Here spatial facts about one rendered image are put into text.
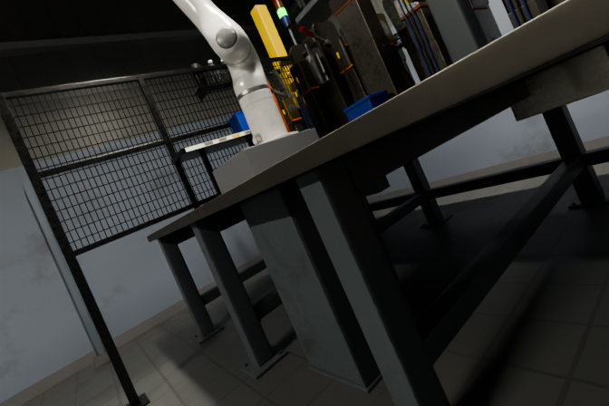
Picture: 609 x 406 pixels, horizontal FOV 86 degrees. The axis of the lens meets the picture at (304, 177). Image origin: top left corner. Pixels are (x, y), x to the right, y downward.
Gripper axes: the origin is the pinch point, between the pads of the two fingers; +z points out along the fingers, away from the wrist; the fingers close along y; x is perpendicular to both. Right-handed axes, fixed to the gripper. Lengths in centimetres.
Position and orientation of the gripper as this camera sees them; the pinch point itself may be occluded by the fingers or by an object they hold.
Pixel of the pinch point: (315, 3)
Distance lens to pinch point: 129.0
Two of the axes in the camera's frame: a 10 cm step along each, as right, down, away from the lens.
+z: 4.0, 9.2, 0.1
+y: 8.9, -3.9, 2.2
